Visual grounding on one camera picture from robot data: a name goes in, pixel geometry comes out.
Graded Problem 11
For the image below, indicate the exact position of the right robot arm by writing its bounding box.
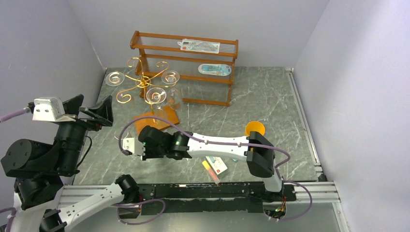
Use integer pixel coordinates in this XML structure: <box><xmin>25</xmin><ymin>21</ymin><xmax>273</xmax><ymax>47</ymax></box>
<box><xmin>138</xmin><ymin>126</ymin><xmax>284</xmax><ymax>201</ymax></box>

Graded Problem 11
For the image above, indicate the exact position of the clear champagne flute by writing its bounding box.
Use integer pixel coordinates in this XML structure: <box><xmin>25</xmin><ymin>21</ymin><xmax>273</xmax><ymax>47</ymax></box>
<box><xmin>146</xmin><ymin>87</ymin><xmax>167</xmax><ymax>118</ymax></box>

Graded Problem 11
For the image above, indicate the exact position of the wooden two-tier shelf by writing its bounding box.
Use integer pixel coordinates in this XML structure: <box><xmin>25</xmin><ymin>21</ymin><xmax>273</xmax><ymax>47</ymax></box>
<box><xmin>130</xmin><ymin>30</ymin><xmax>239</xmax><ymax>106</ymax></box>

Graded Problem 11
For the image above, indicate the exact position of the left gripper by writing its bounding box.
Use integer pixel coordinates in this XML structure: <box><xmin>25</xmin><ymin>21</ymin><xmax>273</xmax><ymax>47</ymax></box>
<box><xmin>57</xmin><ymin>93</ymin><xmax>115</xmax><ymax>172</ymax></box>

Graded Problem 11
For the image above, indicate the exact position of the clear wine glass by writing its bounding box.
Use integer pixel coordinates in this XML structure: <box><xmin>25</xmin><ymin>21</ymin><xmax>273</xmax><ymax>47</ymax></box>
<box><xmin>114</xmin><ymin>129</ymin><xmax>130</xmax><ymax>141</ymax></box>
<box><xmin>161</xmin><ymin>70</ymin><xmax>183</xmax><ymax>110</ymax></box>
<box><xmin>104</xmin><ymin>71</ymin><xmax>125</xmax><ymax>87</ymax></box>

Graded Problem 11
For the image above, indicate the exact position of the orange plastic goblet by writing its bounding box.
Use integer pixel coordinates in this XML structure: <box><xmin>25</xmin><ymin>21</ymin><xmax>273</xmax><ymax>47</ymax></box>
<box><xmin>245</xmin><ymin>121</ymin><xmax>265</xmax><ymax>136</ymax></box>

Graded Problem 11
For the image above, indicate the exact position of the yellow pink marker pen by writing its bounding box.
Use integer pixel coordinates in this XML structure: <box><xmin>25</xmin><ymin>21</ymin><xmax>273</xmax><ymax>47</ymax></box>
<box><xmin>202</xmin><ymin>160</ymin><xmax>220</xmax><ymax>185</ymax></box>

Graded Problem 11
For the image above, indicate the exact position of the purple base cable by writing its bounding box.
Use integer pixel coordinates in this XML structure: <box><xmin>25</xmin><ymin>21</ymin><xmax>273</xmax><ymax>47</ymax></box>
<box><xmin>117</xmin><ymin>198</ymin><xmax>167</xmax><ymax>225</ymax></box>

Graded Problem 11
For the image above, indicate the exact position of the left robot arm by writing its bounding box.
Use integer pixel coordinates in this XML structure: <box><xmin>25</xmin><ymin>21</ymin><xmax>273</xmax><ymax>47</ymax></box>
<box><xmin>0</xmin><ymin>94</ymin><xmax>139</xmax><ymax>232</ymax></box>

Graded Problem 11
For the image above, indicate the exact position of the blue packaged item lower shelf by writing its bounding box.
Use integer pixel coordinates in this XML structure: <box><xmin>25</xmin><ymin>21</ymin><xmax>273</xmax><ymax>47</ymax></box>
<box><xmin>198</xmin><ymin>64</ymin><xmax>232</xmax><ymax>76</ymax></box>

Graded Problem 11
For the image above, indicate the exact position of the packaged item top shelf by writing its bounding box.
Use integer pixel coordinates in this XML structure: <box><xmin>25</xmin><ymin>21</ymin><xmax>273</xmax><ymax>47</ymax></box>
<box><xmin>177</xmin><ymin>39</ymin><xmax>220</xmax><ymax>54</ymax></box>

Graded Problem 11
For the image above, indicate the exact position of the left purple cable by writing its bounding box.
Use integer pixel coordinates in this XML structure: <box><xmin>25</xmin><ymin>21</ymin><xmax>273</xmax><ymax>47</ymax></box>
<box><xmin>0</xmin><ymin>107</ymin><xmax>33</xmax><ymax>124</ymax></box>

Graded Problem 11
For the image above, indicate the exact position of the small white teal box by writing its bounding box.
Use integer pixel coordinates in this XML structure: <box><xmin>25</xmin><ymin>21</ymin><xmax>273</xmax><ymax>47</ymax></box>
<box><xmin>206</xmin><ymin>156</ymin><xmax>228</xmax><ymax>175</ymax></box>

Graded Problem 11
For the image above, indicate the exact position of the black base frame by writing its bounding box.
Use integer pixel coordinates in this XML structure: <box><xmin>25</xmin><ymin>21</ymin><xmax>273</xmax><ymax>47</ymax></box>
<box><xmin>115</xmin><ymin>174</ymin><xmax>297</xmax><ymax>217</ymax></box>

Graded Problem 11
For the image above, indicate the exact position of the gold wire wine glass rack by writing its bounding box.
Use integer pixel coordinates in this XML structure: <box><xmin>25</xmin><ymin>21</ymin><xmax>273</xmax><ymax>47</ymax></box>
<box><xmin>116</xmin><ymin>57</ymin><xmax>180</xmax><ymax>132</ymax></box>

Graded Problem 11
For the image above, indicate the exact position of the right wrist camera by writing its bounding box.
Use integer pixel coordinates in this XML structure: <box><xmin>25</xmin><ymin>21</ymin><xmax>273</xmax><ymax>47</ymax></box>
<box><xmin>122</xmin><ymin>137</ymin><xmax>145</xmax><ymax>159</ymax></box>

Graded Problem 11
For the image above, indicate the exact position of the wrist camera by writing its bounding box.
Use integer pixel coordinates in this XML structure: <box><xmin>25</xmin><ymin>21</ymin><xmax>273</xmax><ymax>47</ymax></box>
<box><xmin>122</xmin><ymin>137</ymin><xmax>145</xmax><ymax>159</ymax></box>
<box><xmin>32</xmin><ymin>97</ymin><xmax>75</xmax><ymax>123</ymax></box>

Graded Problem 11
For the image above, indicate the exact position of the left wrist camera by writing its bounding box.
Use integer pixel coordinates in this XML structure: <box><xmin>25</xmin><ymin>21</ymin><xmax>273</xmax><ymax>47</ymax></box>
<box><xmin>32</xmin><ymin>97</ymin><xmax>75</xmax><ymax>123</ymax></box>

